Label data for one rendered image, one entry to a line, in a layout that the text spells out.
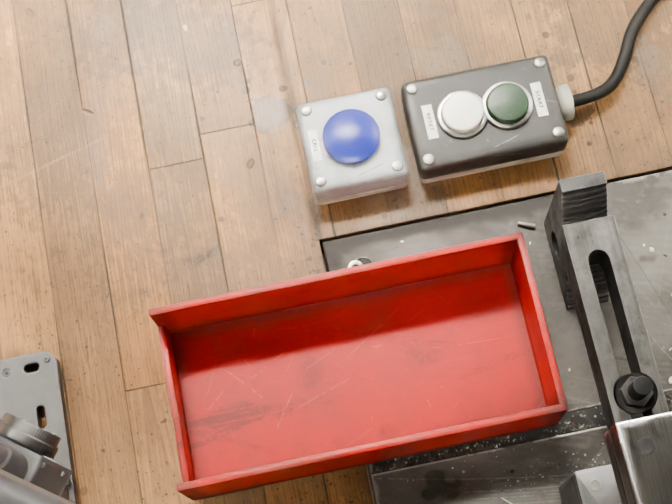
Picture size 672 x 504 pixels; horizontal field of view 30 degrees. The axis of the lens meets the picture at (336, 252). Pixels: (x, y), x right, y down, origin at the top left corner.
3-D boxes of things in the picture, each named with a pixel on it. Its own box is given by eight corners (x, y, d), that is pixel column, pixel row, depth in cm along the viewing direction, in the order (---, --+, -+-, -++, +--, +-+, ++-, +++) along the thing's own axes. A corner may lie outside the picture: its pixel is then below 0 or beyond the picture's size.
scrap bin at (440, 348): (164, 329, 87) (147, 308, 82) (515, 257, 88) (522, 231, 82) (192, 501, 84) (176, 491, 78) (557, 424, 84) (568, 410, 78)
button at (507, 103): (480, 98, 89) (482, 86, 87) (520, 90, 89) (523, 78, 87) (490, 135, 88) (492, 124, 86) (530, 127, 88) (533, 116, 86)
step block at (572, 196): (543, 223, 88) (558, 179, 80) (584, 214, 88) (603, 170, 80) (566, 310, 86) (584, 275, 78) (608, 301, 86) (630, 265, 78)
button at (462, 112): (436, 107, 89) (437, 96, 87) (476, 99, 89) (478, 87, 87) (445, 144, 88) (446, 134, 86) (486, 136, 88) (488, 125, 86)
